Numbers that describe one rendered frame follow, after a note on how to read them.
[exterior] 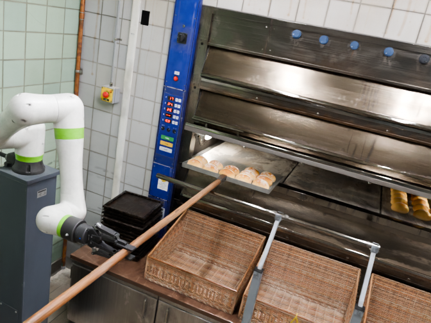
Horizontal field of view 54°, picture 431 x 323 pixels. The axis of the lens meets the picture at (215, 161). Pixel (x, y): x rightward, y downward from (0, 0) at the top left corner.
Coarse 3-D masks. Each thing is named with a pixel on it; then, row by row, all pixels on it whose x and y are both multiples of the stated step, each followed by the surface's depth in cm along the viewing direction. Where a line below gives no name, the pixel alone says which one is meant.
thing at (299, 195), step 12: (192, 156) 275; (288, 192) 251; (300, 192) 249; (324, 204) 245; (336, 204) 242; (348, 204) 244; (360, 216) 239; (372, 216) 236; (384, 216) 237; (396, 228) 233; (408, 228) 231; (420, 228) 230
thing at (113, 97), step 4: (104, 88) 273; (108, 88) 272; (112, 88) 271; (116, 88) 273; (108, 92) 273; (112, 92) 272; (116, 92) 274; (108, 96) 273; (112, 96) 272; (116, 96) 275; (104, 100) 275; (108, 100) 274; (112, 100) 273; (116, 100) 277
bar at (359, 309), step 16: (160, 176) 237; (208, 192) 228; (256, 208) 220; (304, 224) 213; (272, 240) 213; (352, 240) 205; (256, 272) 204; (368, 272) 198; (256, 288) 206; (352, 320) 191
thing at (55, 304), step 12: (216, 180) 234; (204, 192) 216; (192, 204) 205; (168, 216) 184; (156, 228) 173; (144, 240) 164; (120, 252) 152; (108, 264) 144; (96, 276) 138; (72, 288) 129; (84, 288) 133; (60, 300) 124; (36, 312) 118; (48, 312) 119
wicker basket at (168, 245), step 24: (192, 216) 275; (168, 240) 260; (192, 240) 275; (216, 240) 270; (264, 240) 260; (168, 264) 235; (192, 264) 265; (216, 264) 269; (240, 264) 265; (192, 288) 233; (216, 288) 227; (240, 288) 229
